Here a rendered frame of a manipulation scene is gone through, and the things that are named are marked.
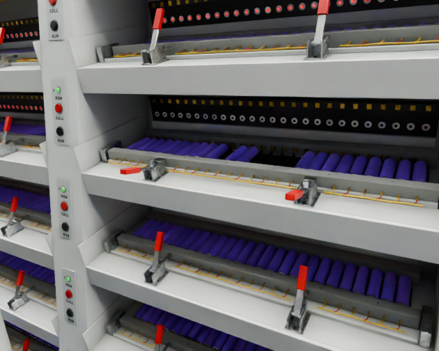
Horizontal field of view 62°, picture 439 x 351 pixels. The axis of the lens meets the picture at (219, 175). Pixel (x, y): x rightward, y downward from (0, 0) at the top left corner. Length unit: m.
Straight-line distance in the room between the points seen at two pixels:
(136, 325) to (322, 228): 0.50
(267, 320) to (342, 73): 0.37
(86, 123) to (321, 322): 0.53
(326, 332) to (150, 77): 0.47
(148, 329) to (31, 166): 0.42
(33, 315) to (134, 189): 0.49
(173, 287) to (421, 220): 0.41
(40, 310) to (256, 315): 0.60
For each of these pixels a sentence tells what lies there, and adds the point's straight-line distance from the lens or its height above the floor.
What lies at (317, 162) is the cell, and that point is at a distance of 0.59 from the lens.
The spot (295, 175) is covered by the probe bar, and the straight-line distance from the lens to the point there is 0.55.
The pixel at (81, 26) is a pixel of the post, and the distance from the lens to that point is 0.75.
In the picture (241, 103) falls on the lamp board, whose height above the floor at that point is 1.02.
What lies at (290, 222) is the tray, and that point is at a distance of 0.52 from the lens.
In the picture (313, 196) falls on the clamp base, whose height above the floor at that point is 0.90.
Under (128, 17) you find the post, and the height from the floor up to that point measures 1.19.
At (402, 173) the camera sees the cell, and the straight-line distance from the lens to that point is 0.56.
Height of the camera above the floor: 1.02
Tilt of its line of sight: 11 degrees down
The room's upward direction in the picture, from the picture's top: 2 degrees clockwise
